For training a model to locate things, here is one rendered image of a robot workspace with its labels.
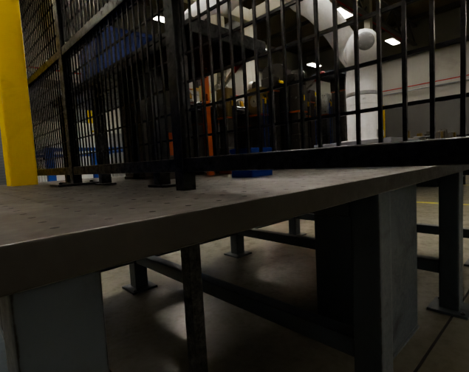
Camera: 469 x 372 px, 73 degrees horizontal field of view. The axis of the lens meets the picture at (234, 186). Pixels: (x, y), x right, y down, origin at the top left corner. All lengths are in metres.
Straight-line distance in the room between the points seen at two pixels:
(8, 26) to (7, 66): 0.16
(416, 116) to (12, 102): 8.65
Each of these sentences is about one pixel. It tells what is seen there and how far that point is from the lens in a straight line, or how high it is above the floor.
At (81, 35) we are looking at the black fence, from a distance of 1.09.
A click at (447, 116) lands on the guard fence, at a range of 9.07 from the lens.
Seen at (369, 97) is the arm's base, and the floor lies 0.97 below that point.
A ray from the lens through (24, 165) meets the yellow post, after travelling 1.59.
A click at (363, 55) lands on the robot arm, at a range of 1.35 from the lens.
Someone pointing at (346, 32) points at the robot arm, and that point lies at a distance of 1.50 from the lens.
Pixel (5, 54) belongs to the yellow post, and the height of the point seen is 1.23.
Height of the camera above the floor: 0.75
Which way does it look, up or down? 5 degrees down
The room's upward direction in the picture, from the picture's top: 3 degrees counter-clockwise
